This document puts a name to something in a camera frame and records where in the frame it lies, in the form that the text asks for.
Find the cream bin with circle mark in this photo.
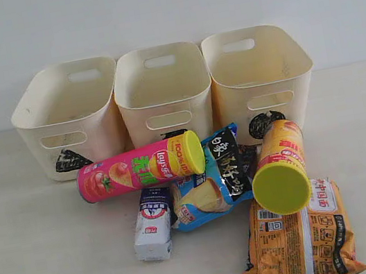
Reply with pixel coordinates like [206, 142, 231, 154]
[201, 25, 313, 146]

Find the blue instant noodle bag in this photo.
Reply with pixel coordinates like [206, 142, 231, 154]
[171, 123, 253, 232]

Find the yellow Lays chips can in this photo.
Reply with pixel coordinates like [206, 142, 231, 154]
[252, 119, 311, 215]

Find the cream bin with square mark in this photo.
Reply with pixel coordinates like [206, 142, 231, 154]
[114, 42, 214, 148]

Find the cream bin with triangle mark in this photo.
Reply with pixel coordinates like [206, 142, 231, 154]
[10, 56, 127, 182]

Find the white blue milk carton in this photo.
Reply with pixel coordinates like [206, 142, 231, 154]
[134, 187, 173, 261]

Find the orange instant noodle bag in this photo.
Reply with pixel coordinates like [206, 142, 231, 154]
[242, 178, 366, 274]

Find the small dark purple box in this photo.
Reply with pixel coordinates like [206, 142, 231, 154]
[238, 144, 258, 180]

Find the pink Lays chips can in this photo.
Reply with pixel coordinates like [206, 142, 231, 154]
[76, 130, 206, 203]

